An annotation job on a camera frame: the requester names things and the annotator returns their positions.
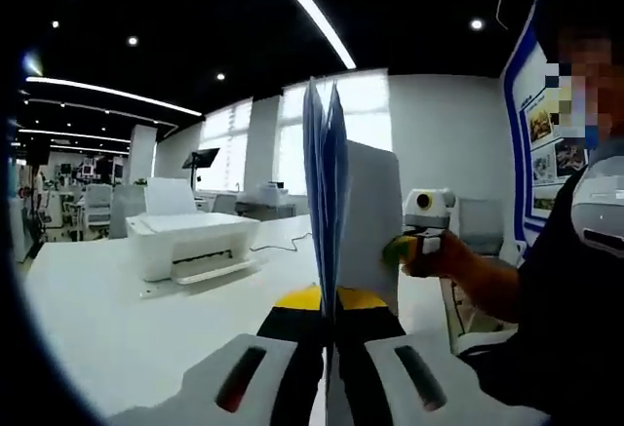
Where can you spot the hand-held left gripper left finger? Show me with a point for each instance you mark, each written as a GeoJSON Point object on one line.
{"type": "Point", "coordinates": [287, 362]}

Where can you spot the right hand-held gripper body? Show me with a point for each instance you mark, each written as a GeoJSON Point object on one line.
{"type": "Point", "coordinates": [439, 211]}

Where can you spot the black studio light on stand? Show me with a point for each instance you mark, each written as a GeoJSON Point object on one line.
{"type": "Point", "coordinates": [200, 158]}

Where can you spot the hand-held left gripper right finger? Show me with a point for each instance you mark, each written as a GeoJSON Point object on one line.
{"type": "Point", "coordinates": [380, 367]}

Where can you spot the white printer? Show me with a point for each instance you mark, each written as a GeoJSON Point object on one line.
{"type": "Point", "coordinates": [195, 236]}

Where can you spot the blue framed wall poster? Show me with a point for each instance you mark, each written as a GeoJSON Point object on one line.
{"type": "Point", "coordinates": [536, 172]}

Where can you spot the grey office chair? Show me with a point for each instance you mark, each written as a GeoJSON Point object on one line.
{"type": "Point", "coordinates": [480, 226]}

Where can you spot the grey office printer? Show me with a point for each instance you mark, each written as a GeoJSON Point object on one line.
{"type": "Point", "coordinates": [265, 199]}

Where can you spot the straight ceiling light strip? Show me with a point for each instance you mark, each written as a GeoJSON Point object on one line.
{"type": "Point", "coordinates": [312, 11]}

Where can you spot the white paper sheet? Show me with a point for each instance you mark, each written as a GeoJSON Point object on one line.
{"type": "Point", "coordinates": [365, 211]}

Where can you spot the curved ceiling light strip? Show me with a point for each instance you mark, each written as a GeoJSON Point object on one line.
{"type": "Point", "coordinates": [122, 93]}

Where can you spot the person's right hand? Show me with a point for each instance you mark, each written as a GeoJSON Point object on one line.
{"type": "Point", "coordinates": [448, 262]}

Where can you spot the person in black shirt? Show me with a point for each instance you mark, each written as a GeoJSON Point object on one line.
{"type": "Point", "coordinates": [560, 323]}

